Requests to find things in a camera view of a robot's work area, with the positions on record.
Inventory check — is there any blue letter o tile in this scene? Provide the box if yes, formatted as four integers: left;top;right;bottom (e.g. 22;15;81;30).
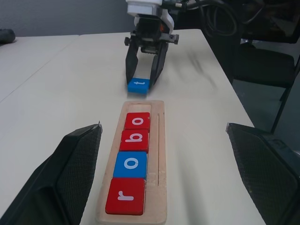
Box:
112;151;148;179

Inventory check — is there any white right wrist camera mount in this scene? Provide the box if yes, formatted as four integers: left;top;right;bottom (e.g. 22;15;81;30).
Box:
126;0;175;36

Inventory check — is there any black chair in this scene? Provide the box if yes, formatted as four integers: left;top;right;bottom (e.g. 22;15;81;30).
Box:
201;0;300;133

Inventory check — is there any red letter r tile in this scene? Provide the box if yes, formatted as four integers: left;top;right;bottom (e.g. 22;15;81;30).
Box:
105;178;146;215

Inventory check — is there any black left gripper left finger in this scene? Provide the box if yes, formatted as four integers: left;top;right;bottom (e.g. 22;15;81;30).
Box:
0;120;103;225

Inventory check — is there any red letter b tile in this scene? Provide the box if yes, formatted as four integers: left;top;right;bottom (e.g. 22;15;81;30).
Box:
119;129;150;152

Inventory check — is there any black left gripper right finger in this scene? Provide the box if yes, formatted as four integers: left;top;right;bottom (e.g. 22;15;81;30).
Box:
225;122;300;225

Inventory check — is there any dark rounded object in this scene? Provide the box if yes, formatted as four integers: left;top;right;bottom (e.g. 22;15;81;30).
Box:
0;29;16;45

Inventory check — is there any blue letter t tile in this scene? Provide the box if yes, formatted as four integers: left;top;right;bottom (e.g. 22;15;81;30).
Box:
127;78;150;95

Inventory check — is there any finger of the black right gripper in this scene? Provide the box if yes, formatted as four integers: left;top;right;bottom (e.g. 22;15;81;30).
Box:
150;43;169;89
125;44;141;83

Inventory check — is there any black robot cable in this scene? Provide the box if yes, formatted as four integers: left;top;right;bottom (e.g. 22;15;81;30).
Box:
164;0;238;39

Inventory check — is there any wooden letter tray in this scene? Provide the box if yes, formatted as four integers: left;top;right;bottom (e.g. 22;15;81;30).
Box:
95;100;168;225

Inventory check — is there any red letter o tile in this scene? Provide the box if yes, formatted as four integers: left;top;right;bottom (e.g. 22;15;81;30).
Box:
124;112;151;130

